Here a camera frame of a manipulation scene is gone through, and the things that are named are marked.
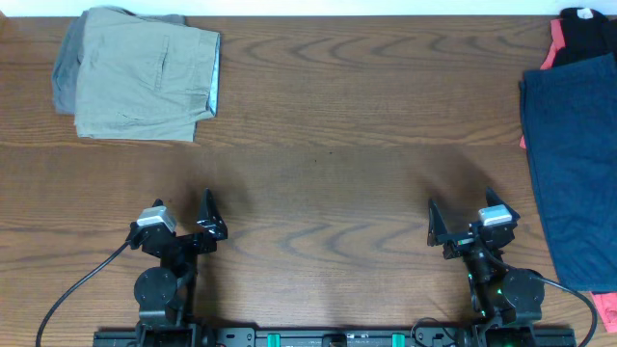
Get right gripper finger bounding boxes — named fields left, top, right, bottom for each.
left=486, top=187, right=520, bottom=222
left=427, top=199, right=448, bottom=246

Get red garment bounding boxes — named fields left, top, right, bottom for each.
left=519, top=18, right=617, bottom=334

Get folded grey garment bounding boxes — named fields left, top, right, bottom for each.
left=52, top=7, right=201, bottom=121

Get folded khaki shorts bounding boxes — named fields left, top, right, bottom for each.
left=74, top=7, right=221, bottom=142

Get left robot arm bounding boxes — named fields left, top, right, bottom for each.
left=126, top=189, right=228, bottom=346

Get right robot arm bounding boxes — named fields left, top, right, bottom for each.
left=427, top=188, right=545, bottom=346

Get navy blue shorts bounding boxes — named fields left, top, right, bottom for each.
left=519, top=52, right=617, bottom=294

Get left black cable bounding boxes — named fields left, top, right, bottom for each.
left=35, top=239, right=134, bottom=347

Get black garment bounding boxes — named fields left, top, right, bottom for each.
left=552, top=8, right=616, bottom=67

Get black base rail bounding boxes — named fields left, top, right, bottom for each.
left=93, top=325, right=577, bottom=347

